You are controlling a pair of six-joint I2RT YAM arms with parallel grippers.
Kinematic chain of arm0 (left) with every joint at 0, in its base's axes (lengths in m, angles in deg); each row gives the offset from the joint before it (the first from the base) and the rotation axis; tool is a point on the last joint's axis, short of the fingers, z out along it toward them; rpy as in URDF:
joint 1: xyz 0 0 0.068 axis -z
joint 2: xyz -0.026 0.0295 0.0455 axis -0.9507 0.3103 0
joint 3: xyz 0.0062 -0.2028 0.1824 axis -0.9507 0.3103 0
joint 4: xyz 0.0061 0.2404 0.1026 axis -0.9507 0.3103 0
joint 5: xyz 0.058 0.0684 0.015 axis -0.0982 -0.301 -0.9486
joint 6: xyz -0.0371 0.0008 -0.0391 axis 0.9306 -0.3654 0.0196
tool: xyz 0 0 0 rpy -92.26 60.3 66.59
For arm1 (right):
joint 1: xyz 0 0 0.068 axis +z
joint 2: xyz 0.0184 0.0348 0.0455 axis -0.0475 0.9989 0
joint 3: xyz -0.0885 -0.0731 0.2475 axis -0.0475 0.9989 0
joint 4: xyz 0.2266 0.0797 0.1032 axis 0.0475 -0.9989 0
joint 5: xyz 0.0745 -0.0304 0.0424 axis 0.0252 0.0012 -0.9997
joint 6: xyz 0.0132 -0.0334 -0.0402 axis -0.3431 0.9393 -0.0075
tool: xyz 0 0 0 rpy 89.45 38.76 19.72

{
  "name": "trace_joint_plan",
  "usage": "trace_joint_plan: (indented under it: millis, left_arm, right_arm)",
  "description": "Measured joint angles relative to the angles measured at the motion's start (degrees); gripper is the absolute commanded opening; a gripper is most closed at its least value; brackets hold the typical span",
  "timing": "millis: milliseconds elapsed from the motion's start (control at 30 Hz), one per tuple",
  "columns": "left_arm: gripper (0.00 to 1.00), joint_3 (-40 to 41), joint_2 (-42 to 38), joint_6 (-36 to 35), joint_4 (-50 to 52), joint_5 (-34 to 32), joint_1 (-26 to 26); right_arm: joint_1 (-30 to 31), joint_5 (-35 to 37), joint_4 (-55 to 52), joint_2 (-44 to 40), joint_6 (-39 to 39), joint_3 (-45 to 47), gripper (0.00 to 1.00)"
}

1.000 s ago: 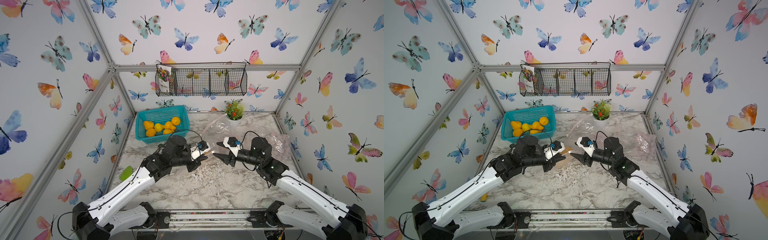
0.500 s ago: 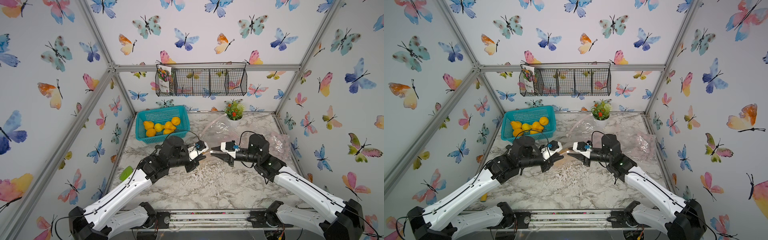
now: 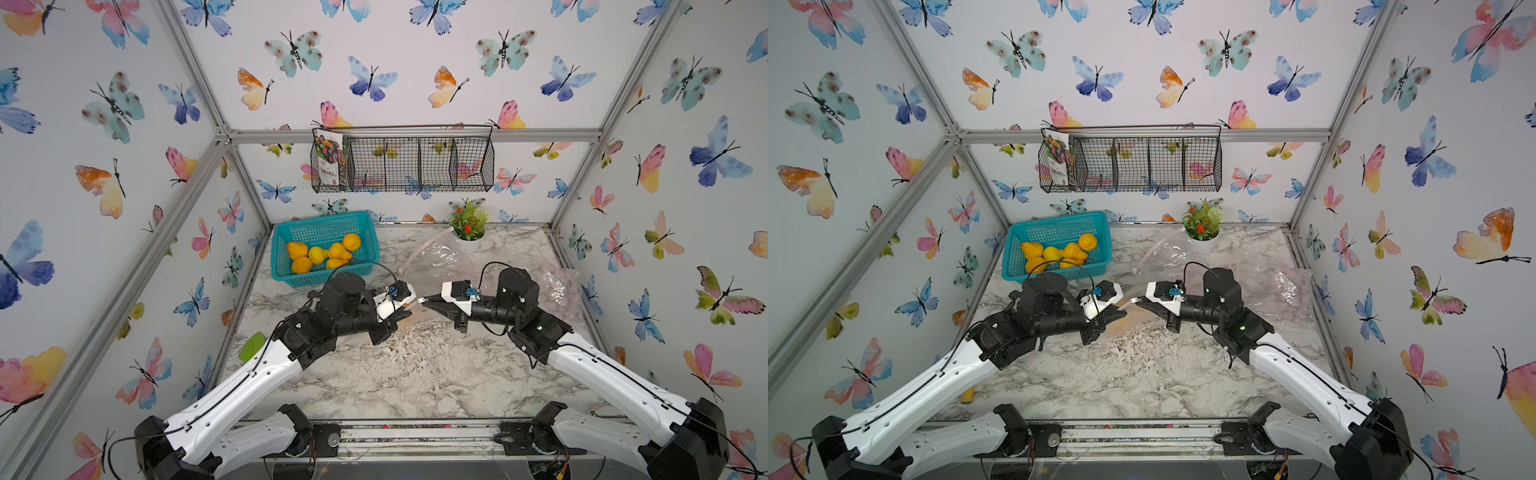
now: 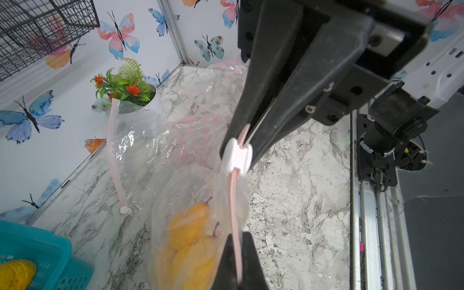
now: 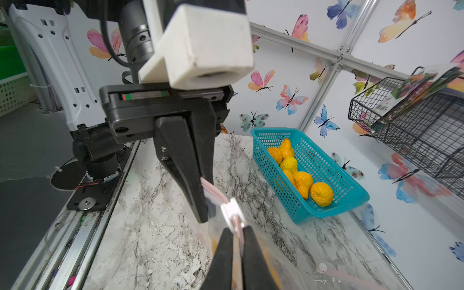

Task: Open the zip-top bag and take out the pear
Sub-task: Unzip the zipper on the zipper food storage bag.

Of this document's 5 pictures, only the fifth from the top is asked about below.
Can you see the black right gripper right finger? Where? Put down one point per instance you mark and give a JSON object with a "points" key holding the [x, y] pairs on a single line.
{"points": [[255, 271]]}

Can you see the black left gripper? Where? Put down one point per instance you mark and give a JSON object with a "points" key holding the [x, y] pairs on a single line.
{"points": [[137, 111]]}

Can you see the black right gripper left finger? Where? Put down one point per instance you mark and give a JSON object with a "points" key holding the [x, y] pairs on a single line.
{"points": [[219, 276]]}

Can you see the yellow pear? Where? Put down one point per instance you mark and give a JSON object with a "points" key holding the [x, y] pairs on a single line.
{"points": [[276, 154], [303, 181]]}

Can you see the orange pear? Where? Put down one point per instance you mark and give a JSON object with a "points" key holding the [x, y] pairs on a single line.
{"points": [[286, 148]]}

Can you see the yellow lemon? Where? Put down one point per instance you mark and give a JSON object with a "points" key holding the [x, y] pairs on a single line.
{"points": [[322, 194], [290, 176]]}

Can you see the yellow-green pear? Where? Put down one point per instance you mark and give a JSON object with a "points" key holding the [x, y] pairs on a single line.
{"points": [[290, 164]]}

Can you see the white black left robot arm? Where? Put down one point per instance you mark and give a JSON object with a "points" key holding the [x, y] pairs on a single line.
{"points": [[45, 26]]}

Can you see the clear bag of lemons front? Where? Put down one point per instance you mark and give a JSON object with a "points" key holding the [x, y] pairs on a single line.
{"points": [[228, 214]]}

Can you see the green plastic crate outside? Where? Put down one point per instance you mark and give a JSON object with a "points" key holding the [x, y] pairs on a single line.
{"points": [[15, 82]]}

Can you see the seed packet in basket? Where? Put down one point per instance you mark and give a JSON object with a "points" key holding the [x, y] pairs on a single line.
{"points": [[419, 86]]}

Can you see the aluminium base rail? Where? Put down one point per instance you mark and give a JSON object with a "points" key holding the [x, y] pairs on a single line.
{"points": [[64, 256]]}

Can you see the black wire wall basket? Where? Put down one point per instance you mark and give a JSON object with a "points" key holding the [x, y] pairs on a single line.
{"points": [[427, 139]]}

